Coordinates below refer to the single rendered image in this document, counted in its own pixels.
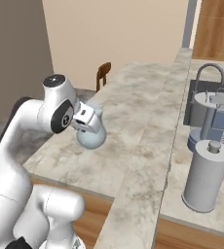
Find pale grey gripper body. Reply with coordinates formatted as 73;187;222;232
86;101;104;134

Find wooden counter base panel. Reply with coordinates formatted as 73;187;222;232
28;174;224;249

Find brown wooden chair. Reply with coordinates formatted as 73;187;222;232
95;61;113;93

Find dark sink basin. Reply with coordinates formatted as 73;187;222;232
183;79;224;128

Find grey curved tap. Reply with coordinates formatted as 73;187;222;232
191;62;224;105

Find wooden cupboard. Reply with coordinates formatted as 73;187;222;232
192;0;224;63

